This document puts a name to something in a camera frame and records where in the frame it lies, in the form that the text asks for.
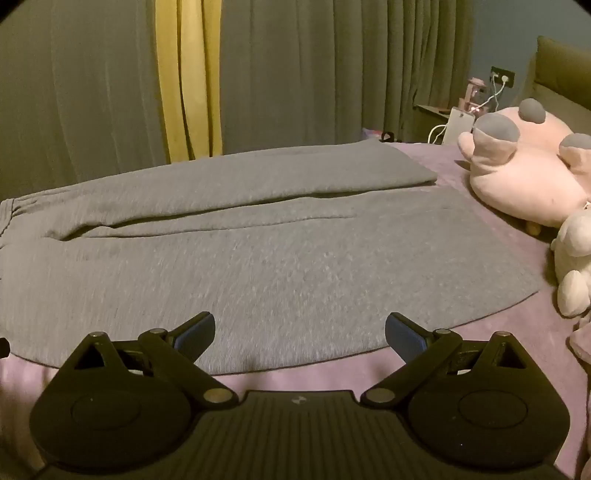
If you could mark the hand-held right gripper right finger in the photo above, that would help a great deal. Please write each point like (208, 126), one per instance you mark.
(400, 336)

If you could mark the pink desk gadget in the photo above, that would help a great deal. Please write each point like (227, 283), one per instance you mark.
(475, 92)

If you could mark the grey pants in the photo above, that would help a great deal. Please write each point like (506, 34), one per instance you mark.
(258, 258)

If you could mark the wall socket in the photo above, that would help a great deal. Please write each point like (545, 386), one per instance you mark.
(502, 76)

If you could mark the white box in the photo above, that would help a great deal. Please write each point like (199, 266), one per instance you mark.
(458, 125)

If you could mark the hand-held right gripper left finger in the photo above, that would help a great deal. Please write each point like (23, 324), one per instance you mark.
(197, 333)

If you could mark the grey-green curtain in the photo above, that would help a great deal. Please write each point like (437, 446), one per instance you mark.
(323, 69)
(78, 92)

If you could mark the dark nightstand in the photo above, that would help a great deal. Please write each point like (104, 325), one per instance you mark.
(427, 120)

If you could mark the green padded headboard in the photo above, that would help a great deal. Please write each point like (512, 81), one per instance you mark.
(563, 69)

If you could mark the yellow curtain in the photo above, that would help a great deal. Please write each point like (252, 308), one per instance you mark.
(187, 78)

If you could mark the white plush toy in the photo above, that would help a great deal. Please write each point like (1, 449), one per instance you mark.
(575, 249)

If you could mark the pink plush toy grey paws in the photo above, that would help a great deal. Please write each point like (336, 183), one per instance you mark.
(517, 175)

